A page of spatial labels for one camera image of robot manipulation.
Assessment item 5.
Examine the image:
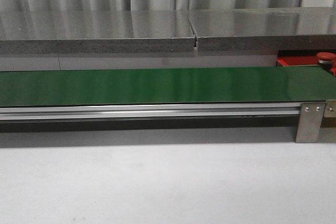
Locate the green conveyor belt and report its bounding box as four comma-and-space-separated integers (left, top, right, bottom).
1, 66, 335, 107

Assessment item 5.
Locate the grey stone countertop slab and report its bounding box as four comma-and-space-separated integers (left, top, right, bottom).
1, 10, 195, 54
188, 7, 335, 51

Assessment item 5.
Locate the grey stone countertop right slab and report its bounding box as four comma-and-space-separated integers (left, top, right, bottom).
188, 7, 335, 51

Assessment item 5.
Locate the aluminium conveyor frame rail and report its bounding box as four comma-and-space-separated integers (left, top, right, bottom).
1, 102, 301, 121

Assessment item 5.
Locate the red plastic tray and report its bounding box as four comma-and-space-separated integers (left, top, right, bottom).
277, 55, 335, 76

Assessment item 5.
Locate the steel conveyor end bracket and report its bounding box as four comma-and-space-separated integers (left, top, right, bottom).
323, 100, 336, 118

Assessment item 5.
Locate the grey stone countertop left slab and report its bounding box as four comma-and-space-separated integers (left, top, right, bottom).
1, 10, 195, 54

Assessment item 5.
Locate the steel conveyor leg bracket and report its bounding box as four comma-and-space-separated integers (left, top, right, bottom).
295, 102, 326, 143

